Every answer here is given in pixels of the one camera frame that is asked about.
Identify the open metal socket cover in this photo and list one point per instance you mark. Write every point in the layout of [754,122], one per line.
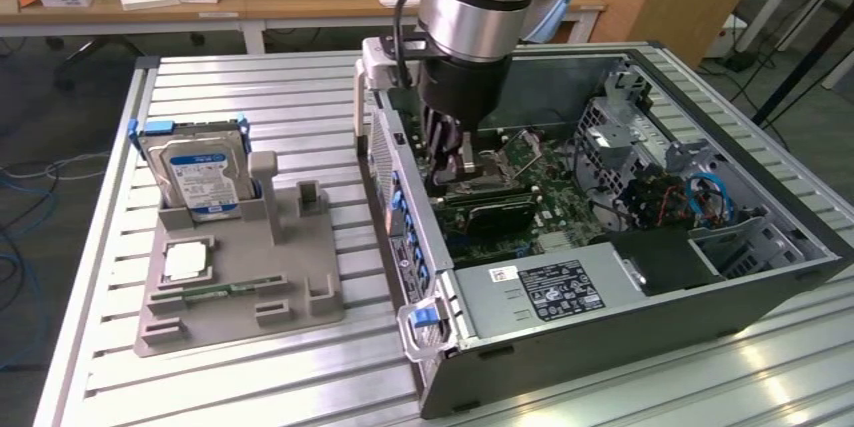
[526,147]

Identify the hard disk with blue caddy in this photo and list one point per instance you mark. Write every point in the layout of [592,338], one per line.
[201,177]

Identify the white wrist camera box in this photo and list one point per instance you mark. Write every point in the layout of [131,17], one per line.
[382,64]

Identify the grey printed parts rack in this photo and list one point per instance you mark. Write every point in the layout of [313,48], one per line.
[267,307]

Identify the black-labelled RAM stick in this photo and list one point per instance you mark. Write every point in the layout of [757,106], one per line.
[497,196]

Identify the CPU socket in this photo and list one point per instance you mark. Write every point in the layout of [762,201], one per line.
[497,172]

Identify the white small floor unit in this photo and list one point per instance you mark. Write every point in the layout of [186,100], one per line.
[724,42]

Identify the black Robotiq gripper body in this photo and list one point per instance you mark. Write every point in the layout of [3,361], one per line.
[468,87]

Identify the green motherboard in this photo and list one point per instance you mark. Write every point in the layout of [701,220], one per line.
[568,207]

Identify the blue case release latch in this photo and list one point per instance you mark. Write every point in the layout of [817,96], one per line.
[424,318]

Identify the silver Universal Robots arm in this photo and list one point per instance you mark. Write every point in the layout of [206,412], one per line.
[481,12]

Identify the black open PC case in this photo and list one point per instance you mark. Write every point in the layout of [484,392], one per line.
[601,372]

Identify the black Nvidia graphics card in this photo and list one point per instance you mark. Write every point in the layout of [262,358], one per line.
[501,219]

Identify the silver CPU chip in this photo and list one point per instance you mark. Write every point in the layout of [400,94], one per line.
[186,261]

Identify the metal disk bay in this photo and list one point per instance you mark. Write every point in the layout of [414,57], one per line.
[614,137]

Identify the green RAM stick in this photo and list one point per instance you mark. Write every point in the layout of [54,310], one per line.
[221,290]

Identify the grey power supply unit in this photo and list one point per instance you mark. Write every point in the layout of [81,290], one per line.
[494,297]

